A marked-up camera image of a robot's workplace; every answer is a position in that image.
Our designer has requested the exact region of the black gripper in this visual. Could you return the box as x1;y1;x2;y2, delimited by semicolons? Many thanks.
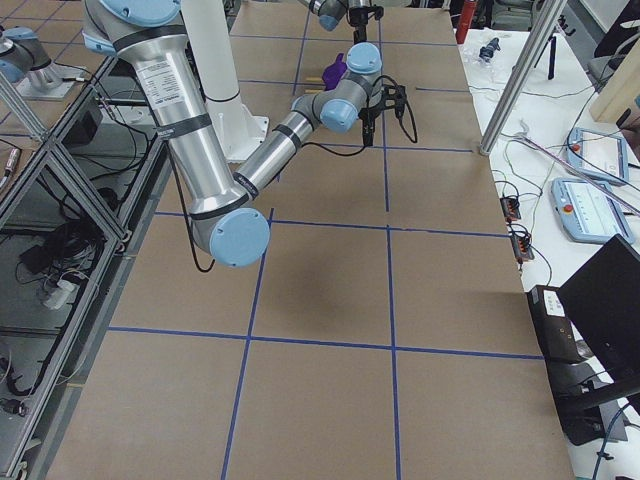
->
347;0;370;44
359;94;382;147

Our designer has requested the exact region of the purple towel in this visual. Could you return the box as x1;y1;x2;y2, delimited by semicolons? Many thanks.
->
322;52;347;91

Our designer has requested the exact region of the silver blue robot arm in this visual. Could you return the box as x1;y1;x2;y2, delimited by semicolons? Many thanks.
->
299;0;384;44
83;1;382;267

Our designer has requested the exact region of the white wooden towel rack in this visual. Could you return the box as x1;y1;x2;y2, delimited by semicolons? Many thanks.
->
302;77;328;94

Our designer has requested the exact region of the red bottle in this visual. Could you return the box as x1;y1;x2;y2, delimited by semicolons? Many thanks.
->
457;0;477;33

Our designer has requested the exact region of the far teach pendant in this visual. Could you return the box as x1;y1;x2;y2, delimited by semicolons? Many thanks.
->
567;127;629;186

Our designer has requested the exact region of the teach pendant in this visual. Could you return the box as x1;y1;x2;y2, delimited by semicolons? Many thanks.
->
567;127;629;186
551;178;636;244

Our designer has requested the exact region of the near teach pendant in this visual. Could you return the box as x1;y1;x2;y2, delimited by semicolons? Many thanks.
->
551;178;636;244

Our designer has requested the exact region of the black computer box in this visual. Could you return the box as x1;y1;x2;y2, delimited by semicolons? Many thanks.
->
526;285;588;365

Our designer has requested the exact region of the black monitor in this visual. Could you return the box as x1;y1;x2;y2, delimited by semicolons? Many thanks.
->
557;234;639;395

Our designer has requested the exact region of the white pedestal column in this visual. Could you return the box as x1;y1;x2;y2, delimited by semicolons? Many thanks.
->
181;0;269;163

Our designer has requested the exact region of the aluminium frame post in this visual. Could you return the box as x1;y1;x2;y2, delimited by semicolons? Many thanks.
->
479;0;567;156

